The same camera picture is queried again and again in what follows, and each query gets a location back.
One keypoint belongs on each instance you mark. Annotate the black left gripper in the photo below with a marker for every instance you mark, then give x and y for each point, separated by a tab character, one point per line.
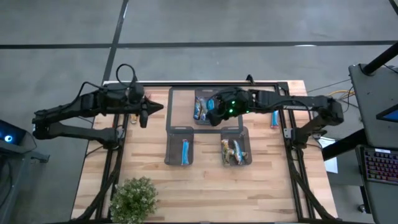
130	109

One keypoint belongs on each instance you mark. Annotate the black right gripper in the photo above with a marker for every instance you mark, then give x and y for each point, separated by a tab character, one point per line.
239	98

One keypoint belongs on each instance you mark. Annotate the bright blue snack bar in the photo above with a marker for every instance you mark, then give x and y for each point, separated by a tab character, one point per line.
185	152
274	119
203	109
211	104

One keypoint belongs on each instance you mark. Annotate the green Chewy chocolate chip bar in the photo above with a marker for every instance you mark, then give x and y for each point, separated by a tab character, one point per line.
133	119

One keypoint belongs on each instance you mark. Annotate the teal Chewy granola bar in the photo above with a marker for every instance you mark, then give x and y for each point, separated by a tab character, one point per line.
237	152

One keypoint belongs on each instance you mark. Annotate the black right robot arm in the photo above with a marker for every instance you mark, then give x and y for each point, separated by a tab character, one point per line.
295	101

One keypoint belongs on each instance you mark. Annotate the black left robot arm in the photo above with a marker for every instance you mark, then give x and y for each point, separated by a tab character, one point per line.
77	104

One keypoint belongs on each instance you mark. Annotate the grey translucent plastic bin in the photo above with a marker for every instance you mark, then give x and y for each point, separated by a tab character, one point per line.
199	92
174	149
236	133

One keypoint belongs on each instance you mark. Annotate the tan mat with dark border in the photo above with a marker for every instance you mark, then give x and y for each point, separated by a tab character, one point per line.
180	109

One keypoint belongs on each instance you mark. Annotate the black clamp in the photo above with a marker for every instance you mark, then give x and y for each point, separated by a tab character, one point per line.
249	78

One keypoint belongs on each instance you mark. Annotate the silver mounting plate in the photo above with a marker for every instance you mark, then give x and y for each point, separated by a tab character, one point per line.
287	133

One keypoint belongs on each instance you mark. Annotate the artificial white-flowered potted plant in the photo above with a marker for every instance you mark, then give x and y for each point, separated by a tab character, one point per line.
133	199

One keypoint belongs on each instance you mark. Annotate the white paper sheet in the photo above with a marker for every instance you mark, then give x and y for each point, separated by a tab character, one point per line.
329	158

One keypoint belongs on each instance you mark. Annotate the grey computer stand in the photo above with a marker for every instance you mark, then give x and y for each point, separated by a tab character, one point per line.
28	168

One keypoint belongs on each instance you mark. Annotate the grey side desk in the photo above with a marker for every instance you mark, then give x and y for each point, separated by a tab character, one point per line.
370	90

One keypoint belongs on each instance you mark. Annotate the backlit rainbow keyboard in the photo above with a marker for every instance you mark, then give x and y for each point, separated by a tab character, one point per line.
381	165

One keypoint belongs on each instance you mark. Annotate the blue lit screen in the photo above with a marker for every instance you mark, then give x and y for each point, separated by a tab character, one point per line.
390	115

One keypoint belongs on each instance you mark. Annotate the black pole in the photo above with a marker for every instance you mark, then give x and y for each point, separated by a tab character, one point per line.
381	59

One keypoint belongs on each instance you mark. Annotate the black keyboard with tray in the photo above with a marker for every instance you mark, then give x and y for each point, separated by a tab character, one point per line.
379	199

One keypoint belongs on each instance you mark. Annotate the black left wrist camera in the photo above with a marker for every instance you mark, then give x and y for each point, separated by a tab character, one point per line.
136	93

